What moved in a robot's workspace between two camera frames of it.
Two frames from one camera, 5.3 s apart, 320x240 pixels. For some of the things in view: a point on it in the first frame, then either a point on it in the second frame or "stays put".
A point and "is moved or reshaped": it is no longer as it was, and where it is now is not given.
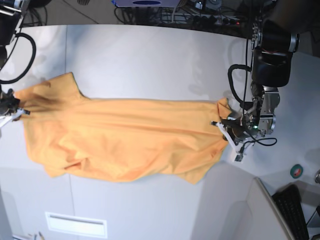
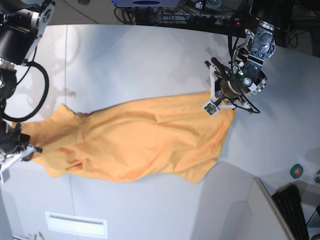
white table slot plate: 76,225 stays put
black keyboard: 289,200 stays put
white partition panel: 233,204 stays put
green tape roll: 296,171 stays put
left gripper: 8,103 -> 11,138
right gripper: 239,125 -> 231,84
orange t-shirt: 121,139 is moved or reshaped
